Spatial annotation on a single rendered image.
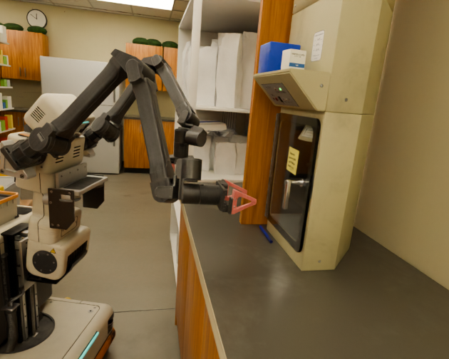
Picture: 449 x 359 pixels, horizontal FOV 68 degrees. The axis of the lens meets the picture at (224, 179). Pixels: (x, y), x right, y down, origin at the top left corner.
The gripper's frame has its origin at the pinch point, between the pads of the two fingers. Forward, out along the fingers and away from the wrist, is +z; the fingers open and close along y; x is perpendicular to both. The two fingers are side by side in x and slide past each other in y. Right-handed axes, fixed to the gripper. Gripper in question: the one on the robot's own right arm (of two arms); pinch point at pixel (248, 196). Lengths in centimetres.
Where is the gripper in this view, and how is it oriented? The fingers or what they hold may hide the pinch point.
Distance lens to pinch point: 97.2
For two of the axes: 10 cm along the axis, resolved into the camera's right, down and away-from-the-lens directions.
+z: 9.7, 0.6, 2.3
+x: -1.1, 9.7, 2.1
